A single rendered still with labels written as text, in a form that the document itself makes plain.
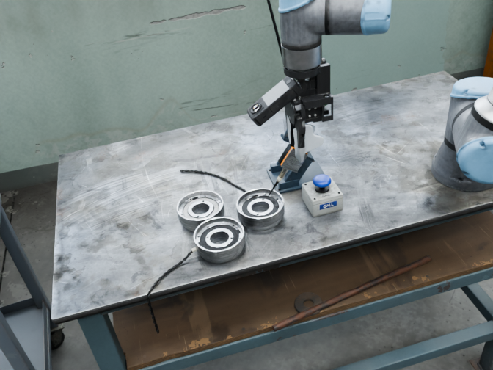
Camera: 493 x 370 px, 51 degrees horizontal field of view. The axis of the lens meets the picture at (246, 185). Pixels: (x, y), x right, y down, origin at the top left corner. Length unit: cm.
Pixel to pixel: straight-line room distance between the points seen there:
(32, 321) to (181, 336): 77
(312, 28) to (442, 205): 50
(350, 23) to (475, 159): 34
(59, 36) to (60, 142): 56
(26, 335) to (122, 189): 75
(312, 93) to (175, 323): 64
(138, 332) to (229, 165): 47
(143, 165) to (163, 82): 135
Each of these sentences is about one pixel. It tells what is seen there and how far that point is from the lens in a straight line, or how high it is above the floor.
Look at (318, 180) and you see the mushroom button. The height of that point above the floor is 87.
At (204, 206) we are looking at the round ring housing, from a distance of 117.
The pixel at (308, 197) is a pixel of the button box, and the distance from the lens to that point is 113.
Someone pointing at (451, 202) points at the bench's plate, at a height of 80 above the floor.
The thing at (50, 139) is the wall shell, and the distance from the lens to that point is 282.
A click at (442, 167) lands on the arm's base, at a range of 125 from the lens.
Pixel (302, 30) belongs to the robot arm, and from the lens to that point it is 95.
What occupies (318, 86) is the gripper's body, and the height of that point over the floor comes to 109.
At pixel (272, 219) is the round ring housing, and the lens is 109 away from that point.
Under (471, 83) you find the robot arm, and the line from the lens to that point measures 119.
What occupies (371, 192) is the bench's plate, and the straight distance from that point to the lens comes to 121.
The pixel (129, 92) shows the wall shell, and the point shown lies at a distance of 270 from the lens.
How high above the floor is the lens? 155
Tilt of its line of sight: 37 degrees down
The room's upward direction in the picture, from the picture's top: 7 degrees counter-clockwise
